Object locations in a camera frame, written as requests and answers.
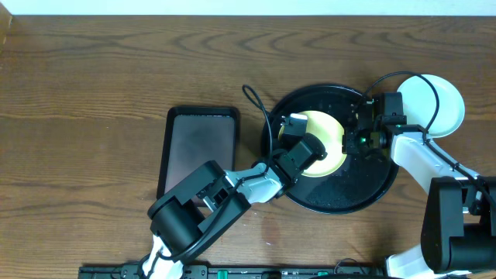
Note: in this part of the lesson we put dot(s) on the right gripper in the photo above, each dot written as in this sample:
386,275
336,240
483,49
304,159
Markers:
349,141

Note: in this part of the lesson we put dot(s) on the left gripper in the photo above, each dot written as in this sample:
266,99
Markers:
291,140

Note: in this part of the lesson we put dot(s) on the yellow plate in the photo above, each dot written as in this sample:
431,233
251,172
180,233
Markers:
330,132

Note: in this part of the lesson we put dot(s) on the light blue plate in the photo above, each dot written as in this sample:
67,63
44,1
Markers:
419,104

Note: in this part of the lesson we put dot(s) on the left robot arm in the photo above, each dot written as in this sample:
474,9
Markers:
189,218

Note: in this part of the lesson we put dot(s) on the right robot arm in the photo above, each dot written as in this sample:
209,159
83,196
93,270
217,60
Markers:
458,230

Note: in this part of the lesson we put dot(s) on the black round serving tray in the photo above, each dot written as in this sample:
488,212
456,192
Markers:
359,182

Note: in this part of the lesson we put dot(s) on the black rectangular tray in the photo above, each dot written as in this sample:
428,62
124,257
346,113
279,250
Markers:
194,135

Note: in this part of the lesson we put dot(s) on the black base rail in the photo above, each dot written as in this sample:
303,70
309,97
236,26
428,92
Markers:
131,271

